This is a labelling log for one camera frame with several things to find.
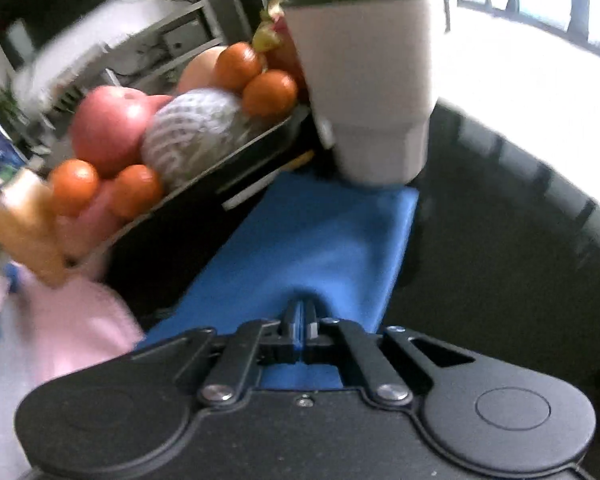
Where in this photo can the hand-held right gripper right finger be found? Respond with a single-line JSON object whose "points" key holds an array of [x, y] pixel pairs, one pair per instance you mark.
{"points": [[308, 322]]}

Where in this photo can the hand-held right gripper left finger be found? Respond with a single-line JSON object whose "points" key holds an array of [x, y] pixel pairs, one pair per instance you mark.
{"points": [[291, 322]]}

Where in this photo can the grey and blue sweatshirt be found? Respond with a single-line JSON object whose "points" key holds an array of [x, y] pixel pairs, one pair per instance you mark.
{"points": [[320, 240]]}

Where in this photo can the white and yellow pen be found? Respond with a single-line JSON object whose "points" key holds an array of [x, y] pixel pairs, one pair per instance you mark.
{"points": [[250, 191]]}

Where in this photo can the metal fruit tray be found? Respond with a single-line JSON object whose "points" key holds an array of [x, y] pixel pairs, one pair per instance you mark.
{"points": [[270, 127]]}

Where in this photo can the tangerine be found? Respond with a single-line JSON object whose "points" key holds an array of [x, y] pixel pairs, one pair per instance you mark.
{"points": [[237, 67], [270, 92], [75, 187], [137, 192]]}

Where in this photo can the fruit in white foam net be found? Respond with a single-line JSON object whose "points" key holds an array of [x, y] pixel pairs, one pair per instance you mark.
{"points": [[195, 135]]}

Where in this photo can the pink printed blanket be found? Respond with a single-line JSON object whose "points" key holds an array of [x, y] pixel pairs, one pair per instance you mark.
{"points": [[80, 320]]}

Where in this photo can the white plant pot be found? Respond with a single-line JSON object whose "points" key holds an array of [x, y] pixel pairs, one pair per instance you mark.
{"points": [[370, 85]]}

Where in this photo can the red apple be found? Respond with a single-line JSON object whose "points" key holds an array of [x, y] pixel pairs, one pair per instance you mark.
{"points": [[110, 130]]}

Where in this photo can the peach-coloured apple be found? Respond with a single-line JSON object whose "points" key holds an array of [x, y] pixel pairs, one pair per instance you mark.
{"points": [[197, 72]]}

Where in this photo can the orange juice bottle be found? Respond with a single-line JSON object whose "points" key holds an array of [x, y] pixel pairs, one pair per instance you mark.
{"points": [[25, 230]]}

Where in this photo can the red dragon fruit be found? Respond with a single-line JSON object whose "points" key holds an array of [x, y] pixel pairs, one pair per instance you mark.
{"points": [[280, 40]]}

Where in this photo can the green potted plant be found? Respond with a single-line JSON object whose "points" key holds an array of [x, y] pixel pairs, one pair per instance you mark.
{"points": [[10, 105]]}

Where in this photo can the black television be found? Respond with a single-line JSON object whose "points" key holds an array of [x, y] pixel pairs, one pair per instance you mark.
{"points": [[70, 0]]}

